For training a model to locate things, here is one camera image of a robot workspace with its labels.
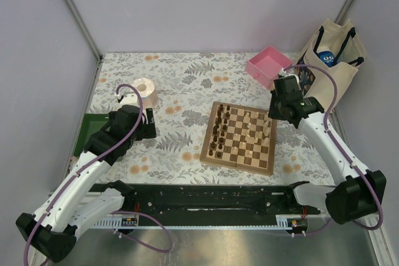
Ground green open box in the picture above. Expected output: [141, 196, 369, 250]
[73, 113, 109, 157]

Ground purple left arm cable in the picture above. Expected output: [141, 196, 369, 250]
[23, 83, 146, 266]

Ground cream canvas tote bag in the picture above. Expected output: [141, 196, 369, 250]
[295, 20, 366, 110]

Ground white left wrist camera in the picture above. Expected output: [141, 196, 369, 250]
[113, 92, 140, 110]

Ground blue white bottle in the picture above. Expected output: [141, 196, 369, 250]
[316, 46, 335, 68]

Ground white chess king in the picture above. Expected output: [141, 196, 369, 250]
[262, 120, 271, 136]

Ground floral table mat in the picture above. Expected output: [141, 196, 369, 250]
[87, 53, 333, 185]

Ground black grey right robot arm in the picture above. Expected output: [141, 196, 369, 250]
[269, 74, 387, 229]

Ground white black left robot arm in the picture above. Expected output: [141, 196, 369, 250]
[16, 105, 156, 263]

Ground pink open box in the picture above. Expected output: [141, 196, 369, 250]
[246, 46, 292, 89]

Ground wooden chess board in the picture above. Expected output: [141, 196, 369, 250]
[200, 102, 277, 176]

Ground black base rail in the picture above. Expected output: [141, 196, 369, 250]
[130, 184, 320, 216]

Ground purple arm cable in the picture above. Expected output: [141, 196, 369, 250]
[23, 83, 146, 266]
[280, 64, 386, 231]

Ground peach toilet paper roll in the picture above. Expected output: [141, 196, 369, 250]
[132, 78, 158, 108]

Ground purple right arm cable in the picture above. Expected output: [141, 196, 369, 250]
[280, 64, 386, 231]

